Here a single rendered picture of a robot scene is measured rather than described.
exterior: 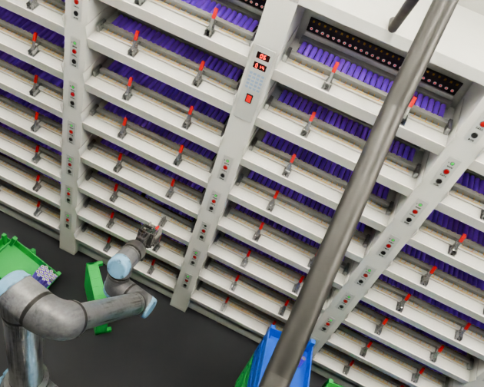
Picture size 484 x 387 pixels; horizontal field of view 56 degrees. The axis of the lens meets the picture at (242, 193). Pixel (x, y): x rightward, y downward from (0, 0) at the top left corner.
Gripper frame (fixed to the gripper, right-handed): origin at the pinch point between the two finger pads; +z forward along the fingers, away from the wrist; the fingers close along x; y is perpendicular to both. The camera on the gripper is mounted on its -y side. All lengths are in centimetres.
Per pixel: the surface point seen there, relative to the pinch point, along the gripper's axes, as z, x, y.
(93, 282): -9.4, 19.0, -38.5
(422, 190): -14, -88, 76
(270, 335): -18, -67, -9
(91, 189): 5.9, 38.3, 0.3
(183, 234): 5.9, -11.5, 0.3
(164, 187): 3.7, 3.8, 20.3
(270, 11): -21, -18, 110
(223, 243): 10.7, -30.5, 2.9
